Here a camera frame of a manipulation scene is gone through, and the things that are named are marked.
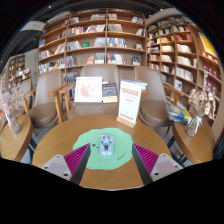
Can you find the wide wooden bookshelf unit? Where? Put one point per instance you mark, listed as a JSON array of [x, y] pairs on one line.
[[93, 40]]

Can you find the round wooden side table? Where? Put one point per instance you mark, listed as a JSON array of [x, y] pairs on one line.
[[15, 143], [196, 146]]

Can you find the brown padded wooden armchair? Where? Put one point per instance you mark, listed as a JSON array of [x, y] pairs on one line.
[[153, 100], [45, 100], [100, 70]]

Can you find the glass vase with dried flowers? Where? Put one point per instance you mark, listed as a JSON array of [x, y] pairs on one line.
[[194, 125]]

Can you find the distant wooden bookshelf unit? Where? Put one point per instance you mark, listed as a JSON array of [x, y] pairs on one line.
[[18, 68]]

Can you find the green blob-shaped mouse pad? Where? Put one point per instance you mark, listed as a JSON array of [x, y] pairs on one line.
[[110, 163]]

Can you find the stack of colourful books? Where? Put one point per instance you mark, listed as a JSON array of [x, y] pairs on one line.
[[179, 114]]

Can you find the white framed picture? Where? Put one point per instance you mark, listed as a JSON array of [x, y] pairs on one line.
[[88, 89]]

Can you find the vase with pale dried branches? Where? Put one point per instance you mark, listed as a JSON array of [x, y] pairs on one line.
[[14, 125]]

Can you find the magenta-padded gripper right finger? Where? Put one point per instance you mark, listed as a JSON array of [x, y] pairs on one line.
[[146, 159]]

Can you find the white sign on wooden base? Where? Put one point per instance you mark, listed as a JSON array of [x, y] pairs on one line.
[[129, 101]]

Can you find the transparent blue computer mouse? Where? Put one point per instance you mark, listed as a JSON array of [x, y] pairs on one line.
[[106, 146]]

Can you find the dark cover book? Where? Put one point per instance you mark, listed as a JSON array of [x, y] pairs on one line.
[[109, 92]]

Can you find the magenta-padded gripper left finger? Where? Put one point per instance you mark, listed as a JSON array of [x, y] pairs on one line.
[[77, 159]]

